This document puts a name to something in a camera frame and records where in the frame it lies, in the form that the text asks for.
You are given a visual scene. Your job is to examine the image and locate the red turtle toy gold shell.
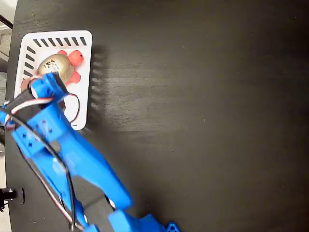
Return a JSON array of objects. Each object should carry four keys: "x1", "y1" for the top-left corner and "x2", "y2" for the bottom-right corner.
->
[{"x1": 36, "y1": 50, "x2": 85, "y2": 86}]

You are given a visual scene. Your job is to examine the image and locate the white slotted plastic basket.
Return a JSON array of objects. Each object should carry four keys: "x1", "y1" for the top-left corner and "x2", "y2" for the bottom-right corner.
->
[{"x1": 14, "y1": 30, "x2": 93, "y2": 131}]

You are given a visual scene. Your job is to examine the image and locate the black metal rod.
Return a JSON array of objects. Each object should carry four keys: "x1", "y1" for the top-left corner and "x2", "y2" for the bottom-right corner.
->
[{"x1": 0, "y1": 14, "x2": 14, "y2": 29}]

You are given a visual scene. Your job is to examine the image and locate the black table clamp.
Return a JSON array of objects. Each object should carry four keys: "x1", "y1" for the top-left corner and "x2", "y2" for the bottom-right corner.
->
[{"x1": 0, "y1": 187, "x2": 26, "y2": 211}]

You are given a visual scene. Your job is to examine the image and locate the white red servo wires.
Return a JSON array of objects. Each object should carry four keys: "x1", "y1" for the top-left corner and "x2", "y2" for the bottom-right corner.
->
[{"x1": 4, "y1": 76, "x2": 85, "y2": 232}]

